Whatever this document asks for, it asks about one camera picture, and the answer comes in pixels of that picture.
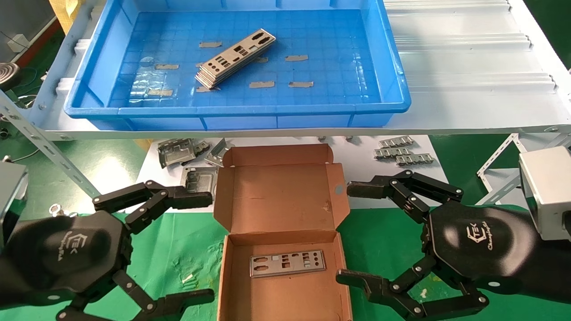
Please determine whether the metal spiral coil disc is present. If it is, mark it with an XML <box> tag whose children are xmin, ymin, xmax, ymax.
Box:
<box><xmin>0</xmin><ymin>62</ymin><xmax>21</xmax><ymax>86</ymax></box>

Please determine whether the white angle steel brace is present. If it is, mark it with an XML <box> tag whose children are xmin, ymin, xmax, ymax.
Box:
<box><xmin>484</xmin><ymin>134</ymin><xmax>571</xmax><ymax>206</ymax></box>
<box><xmin>476</xmin><ymin>133</ymin><xmax>521</xmax><ymax>178</ymax></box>

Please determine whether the silver binder clip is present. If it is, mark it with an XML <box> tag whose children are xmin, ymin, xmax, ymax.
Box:
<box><xmin>49</xmin><ymin>203</ymin><xmax>80</xmax><ymax>220</ymax></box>

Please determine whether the bent metal bracket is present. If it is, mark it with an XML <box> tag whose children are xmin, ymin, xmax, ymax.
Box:
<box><xmin>204</xmin><ymin>137</ymin><xmax>235</xmax><ymax>168</ymax></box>

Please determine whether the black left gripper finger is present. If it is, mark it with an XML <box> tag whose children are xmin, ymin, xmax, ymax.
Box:
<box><xmin>93</xmin><ymin>180</ymin><xmax>214</xmax><ymax>234</ymax></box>

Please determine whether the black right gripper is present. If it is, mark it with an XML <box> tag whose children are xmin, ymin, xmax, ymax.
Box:
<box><xmin>335</xmin><ymin>169</ymin><xmax>571</xmax><ymax>321</ymax></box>

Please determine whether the yellow cardboard piece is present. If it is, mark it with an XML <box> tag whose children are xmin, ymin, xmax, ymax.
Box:
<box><xmin>48</xmin><ymin>0</ymin><xmax>83</xmax><ymax>34</ymax></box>

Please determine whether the large metal socket bracket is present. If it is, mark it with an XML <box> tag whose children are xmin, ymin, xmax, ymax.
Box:
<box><xmin>157</xmin><ymin>138</ymin><xmax>197</xmax><ymax>169</ymax></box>

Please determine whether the brown cardboard box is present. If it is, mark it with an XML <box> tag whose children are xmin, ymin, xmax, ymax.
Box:
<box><xmin>213</xmin><ymin>144</ymin><xmax>353</xmax><ymax>321</ymax></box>

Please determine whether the green cloth mat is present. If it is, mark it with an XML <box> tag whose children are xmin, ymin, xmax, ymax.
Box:
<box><xmin>0</xmin><ymin>204</ymin><xmax>571</xmax><ymax>321</ymax></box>

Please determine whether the blue plastic tray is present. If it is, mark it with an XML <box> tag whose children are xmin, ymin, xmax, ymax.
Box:
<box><xmin>63</xmin><ymin>0</ymin><xmax>412</xmax><ymax>131</ymax></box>

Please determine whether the slotted metal strip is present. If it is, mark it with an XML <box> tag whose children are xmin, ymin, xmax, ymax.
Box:
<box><xmin>374</xmin><ymin>147</ymin><xmax>412</xmax><ymax>160</ymax></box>
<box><xmin>396</xmin><ymin>153</ymin><xmax>434</xmax><ymax>167</ymax></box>
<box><xmin>379</xmin><ymin>136</ymin><xmax>414</xmax><ymax>149</ymax></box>

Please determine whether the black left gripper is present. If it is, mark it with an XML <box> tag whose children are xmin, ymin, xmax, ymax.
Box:
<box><xmin>0</xmin><ymin>210</ymin><xmax>216</xmax><ymax>321</ymax></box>

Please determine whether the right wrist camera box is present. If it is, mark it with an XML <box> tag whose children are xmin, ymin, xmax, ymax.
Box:
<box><xmin>519</xmin><ymin>146</ymin><xmax>571</xmax><ymax>242</ymax></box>

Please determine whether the square metal socket frame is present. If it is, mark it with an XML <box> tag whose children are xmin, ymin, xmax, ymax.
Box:
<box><xmin>180</xmin><ymin>167</ymin><xmax>219</xmax><ymax>195</ymax></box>

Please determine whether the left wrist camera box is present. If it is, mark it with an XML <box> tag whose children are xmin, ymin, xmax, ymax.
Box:
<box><xmin>0</xmin><ymin>161</ymin><xmax>29</xmax><ymax>242</ymax></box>

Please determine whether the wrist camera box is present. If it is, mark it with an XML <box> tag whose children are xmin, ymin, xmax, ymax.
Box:
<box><xmin>519</xmin><ymin>146</ymin><xmax>571</xmax><ymax>242</ymax></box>
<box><xmin>0</xmin><ymin>161</ymin><xmax>29</xmax><ymax>242</ymax></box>

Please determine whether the white socket box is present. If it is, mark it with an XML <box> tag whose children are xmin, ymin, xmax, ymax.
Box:
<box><xmin>7</xmin><ymin>33</ymin><xmax>30</xmax><ymax>52</ymax></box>

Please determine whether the white board sheet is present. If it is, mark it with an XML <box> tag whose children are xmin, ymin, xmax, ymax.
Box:
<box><xmin>134</xmin><ymin>135</ymin><xmax>456</xmax><ymax>214</ymax></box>

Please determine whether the perforated steel shelf leg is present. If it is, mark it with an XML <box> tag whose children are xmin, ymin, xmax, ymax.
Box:
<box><xmin>0</xmin><ymin>91</ymin><xmax>102</xmax><ymax>199</ymax></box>

